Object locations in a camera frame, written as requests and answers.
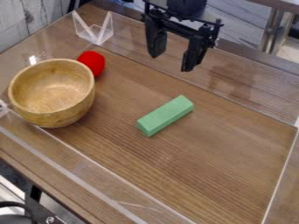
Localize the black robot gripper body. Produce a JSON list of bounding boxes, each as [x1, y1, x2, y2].
[[142, 0, 224, 46]]

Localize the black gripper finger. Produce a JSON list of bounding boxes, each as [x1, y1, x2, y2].
[[181, 35, 209, 72], [144, 19, 166, 58]]

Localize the red plush strawberry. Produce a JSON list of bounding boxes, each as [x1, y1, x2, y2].
[[77, 51, 105, 77]]

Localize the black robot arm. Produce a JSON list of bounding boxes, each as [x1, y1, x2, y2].
[[141, 0, 224, 72]]

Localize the background metal table leg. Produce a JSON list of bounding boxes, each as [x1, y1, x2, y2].
[[260, 8, 295, 55]]

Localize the green rectangular block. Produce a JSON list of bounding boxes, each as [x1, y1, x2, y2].
[[136, 95, 194, 137]]

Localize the wooden bowl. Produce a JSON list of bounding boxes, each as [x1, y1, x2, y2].
[[8, 59, 96, 129]]

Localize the clear acrylic corner bracket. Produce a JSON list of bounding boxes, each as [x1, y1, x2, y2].
[[70, 11, 113, 46]]

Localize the clear acrylic tray wall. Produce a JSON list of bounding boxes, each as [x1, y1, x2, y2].
[[0, 100, 196, 224]]

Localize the black table leg bracket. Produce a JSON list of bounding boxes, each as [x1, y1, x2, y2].
[[24, 185, 65, 224]]

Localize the black cable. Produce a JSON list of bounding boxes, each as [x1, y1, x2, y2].
[[0, 200, 33, 224]]

